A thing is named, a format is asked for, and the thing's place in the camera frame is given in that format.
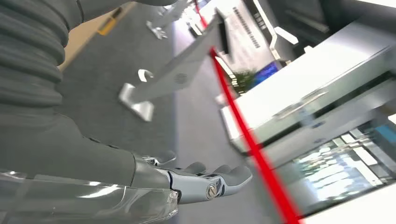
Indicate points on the yellow block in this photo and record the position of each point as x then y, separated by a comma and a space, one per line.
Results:
106, 26

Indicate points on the white counter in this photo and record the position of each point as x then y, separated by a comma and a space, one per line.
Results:
294, 86

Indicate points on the grey kiosk stand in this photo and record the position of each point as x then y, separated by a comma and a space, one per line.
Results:
173, 77

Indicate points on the chrome stool base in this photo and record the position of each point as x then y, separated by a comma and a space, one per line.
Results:
157, 31

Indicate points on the blue screen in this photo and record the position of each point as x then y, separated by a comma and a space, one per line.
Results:
266, 73

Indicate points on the green plant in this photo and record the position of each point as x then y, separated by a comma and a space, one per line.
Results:
244, 81

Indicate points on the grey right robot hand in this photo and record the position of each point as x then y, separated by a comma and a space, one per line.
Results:
68, 154

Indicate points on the red barrier belt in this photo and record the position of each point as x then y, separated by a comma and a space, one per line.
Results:
247, 136

